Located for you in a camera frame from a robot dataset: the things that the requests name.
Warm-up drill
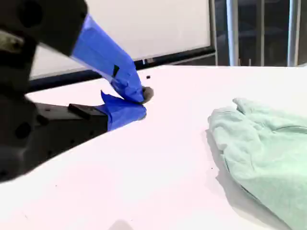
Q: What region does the white board panel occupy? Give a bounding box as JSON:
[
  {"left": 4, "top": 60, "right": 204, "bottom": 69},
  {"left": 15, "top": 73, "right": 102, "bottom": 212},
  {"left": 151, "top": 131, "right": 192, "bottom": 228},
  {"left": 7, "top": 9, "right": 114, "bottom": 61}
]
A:
[{"left": 31, "top": 0, "right": 214, "bottom": 80}]

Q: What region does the grey vertical frame post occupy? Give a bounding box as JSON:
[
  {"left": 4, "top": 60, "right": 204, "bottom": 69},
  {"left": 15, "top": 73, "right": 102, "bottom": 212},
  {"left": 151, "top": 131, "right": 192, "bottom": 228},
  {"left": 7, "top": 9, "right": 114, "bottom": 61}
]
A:
[{"left": 208, "top": 0, "right": 218, "bottom": 66}]

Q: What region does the black board frame bar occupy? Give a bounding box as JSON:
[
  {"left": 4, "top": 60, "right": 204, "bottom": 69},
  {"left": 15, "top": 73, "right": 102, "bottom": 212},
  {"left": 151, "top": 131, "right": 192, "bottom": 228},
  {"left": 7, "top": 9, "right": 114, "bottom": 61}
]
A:
[{"left": 28, "top": 46, "right": 216, "bottom": 93}]

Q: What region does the pale green T-shirt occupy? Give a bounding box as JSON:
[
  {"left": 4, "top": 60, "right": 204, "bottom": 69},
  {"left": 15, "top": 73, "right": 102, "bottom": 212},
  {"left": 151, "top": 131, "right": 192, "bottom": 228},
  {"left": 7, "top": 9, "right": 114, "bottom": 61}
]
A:
[{"left": 205, "top": 97, "right": 307, "bottom": 230}]

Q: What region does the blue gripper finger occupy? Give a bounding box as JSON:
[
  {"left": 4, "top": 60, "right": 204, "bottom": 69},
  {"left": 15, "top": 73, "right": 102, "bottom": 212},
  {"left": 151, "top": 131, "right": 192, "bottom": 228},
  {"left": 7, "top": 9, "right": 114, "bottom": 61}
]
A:
[
  {"left": 35, "top": 90, "right": 148, "bottom": 166},
  {"left": 0, "top": 0, "right": 154, "bottom": 104}
]

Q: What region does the silver metal pole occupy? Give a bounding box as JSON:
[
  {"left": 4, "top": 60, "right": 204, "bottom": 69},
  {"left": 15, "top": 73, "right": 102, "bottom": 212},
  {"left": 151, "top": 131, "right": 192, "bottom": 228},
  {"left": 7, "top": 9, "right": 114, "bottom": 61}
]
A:
[
  {"left": 287, "top": 0, "right": 302, "bottom": 68},
  {"left": 225, "top": 0, "right": 240, "bottom": 67}
]

